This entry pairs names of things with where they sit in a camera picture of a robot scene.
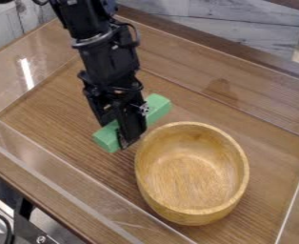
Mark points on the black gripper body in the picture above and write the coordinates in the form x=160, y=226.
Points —
x=107, y=46

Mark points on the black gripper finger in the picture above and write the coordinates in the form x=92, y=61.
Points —
x=130, y=113
x=100, y=101

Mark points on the green rectangular block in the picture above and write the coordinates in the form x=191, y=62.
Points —
x=107, y=137

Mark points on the brown wooden bowl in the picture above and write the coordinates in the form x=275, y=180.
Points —
x=192, y=172

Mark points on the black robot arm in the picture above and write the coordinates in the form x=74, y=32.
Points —
x=84, y=12

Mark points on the black table leg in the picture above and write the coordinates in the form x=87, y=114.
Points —
x=24, y=230

